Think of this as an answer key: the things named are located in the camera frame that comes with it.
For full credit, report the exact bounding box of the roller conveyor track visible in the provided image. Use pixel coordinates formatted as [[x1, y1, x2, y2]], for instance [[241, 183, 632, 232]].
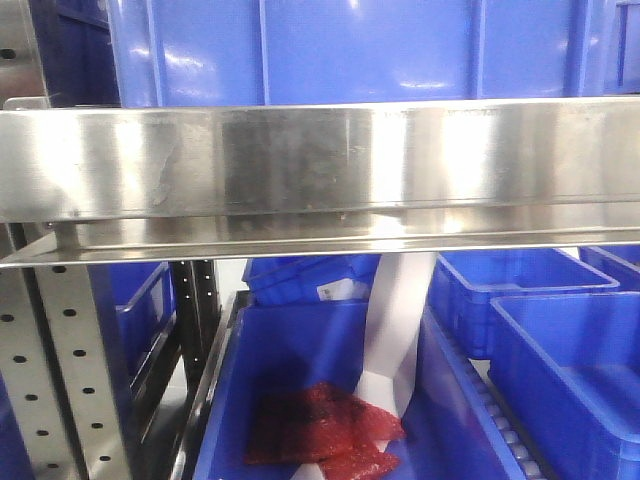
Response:
[[431, 320, 545, 479]]

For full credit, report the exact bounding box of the stainless steel shelf beam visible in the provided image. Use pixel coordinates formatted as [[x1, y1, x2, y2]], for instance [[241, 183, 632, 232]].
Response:
[[1, 96, 639, 267]]

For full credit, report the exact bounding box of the blue bin right rear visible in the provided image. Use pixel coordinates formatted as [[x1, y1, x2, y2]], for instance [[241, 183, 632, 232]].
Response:
[[428, 248, 620, 360]]

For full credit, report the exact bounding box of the blue bin centre rear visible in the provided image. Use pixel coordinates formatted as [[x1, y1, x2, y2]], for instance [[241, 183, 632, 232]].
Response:
[[242, 254, 381, 306]]

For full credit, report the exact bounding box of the blue bin with red bags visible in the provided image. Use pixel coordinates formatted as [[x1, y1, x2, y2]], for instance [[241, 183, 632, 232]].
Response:
[[194, 301, 525, 479]]

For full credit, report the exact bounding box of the black perforated shelf post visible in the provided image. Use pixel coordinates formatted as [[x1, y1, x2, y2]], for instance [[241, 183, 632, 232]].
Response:
[[170, 260, 221, 391]]

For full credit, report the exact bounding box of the blue bin right front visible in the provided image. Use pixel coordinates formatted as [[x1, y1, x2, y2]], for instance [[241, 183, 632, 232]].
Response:
[[489, 292, 639, 479]]

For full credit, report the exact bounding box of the perforated steel shelf upright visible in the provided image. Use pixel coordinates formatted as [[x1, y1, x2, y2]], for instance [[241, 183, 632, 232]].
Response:
[[0, 222, 134, 480]]

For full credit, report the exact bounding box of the large blue crate upper shelf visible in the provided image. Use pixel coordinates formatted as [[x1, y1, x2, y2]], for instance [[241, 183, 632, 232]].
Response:
[[107, 1, 617, 107]]

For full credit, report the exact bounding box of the blue bin left rear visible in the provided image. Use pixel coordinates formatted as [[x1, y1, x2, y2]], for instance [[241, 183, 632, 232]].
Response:
[[109, 262, 175, 377]]

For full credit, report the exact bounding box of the red bubble wrap bag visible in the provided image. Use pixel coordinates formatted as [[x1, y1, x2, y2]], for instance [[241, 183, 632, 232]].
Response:
[[244, 382, 405, 465]]

